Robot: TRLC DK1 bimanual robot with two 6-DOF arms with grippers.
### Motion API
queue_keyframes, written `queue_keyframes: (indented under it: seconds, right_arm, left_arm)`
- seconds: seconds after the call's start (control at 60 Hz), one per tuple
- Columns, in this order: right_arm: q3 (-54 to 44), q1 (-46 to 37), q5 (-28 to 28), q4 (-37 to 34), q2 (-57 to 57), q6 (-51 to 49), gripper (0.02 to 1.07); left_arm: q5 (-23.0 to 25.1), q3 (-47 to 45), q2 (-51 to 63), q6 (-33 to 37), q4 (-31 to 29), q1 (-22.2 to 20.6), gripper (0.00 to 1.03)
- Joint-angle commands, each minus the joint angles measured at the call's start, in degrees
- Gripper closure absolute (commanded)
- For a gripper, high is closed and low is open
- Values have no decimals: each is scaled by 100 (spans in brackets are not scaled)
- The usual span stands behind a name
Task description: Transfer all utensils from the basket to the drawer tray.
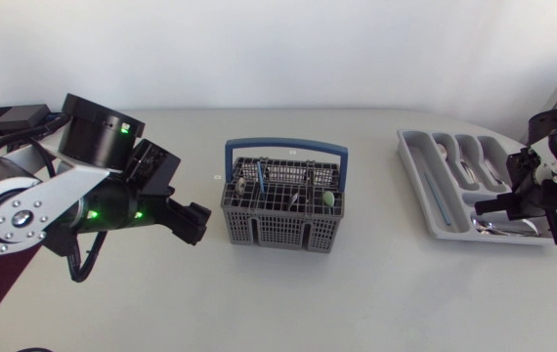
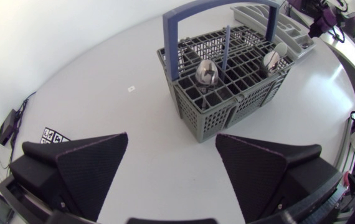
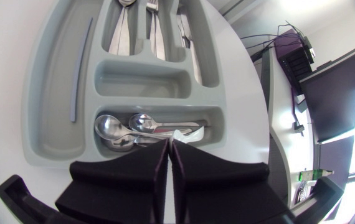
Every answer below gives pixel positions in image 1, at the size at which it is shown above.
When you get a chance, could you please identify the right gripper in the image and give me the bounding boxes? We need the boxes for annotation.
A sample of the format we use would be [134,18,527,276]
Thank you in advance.
[473,179,557,247]

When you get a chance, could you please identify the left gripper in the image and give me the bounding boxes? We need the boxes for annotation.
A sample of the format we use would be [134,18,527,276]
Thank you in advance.
[162,197,213,247]

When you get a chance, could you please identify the grey cutlery basket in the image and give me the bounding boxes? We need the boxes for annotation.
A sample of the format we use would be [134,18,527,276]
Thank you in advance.
[220,137,350,254]

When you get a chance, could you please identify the grey cutlery tray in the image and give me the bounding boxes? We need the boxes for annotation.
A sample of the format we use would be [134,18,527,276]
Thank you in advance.
[396,128,557,246]

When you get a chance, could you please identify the black power brick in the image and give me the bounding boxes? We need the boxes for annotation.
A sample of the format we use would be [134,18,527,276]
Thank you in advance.
[0,103,51,139]

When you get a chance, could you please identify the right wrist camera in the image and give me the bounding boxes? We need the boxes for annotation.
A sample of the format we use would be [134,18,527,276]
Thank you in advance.
[504,147,541,195]

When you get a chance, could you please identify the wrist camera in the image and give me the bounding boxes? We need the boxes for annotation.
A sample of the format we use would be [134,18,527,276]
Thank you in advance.
[504,147,541,195]
[124,138,182,198]

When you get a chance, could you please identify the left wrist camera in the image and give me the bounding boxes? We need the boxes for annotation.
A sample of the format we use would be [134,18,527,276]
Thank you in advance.
[124,138,182,198]

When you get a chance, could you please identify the black power cable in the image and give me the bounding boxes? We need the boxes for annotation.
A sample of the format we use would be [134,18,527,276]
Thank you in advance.
[0,112,72,155]

